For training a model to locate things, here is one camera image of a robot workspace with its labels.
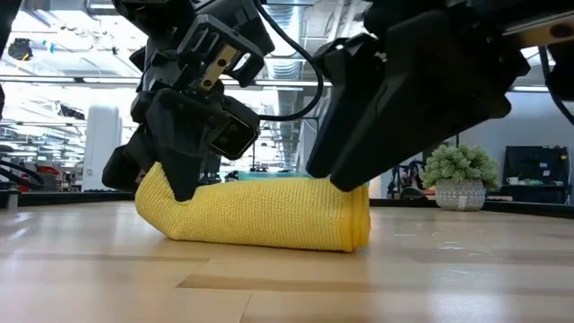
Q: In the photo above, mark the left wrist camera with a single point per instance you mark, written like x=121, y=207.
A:
x=235, y=130

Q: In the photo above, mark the teal plastic basket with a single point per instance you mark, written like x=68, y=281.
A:
x=269, y=175

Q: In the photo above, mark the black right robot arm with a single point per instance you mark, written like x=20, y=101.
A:
x=565, y=67

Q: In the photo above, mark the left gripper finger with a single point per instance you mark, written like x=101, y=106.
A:
x=211, y=168
x=179, y=134

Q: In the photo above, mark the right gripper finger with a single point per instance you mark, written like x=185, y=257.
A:
x=350, y=89
x=439, y=89

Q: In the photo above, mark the black cabinet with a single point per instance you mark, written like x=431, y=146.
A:
x=536, y=170

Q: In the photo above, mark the yellow microfiber towel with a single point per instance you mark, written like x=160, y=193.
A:
x=269, y=215

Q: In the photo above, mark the black ceiling device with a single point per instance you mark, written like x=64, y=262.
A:
x=20, y=49

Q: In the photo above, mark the artificial green potted plant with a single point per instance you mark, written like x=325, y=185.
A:
x=459, y=197

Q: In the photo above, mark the white pillar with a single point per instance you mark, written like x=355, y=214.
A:
x=102, y=148

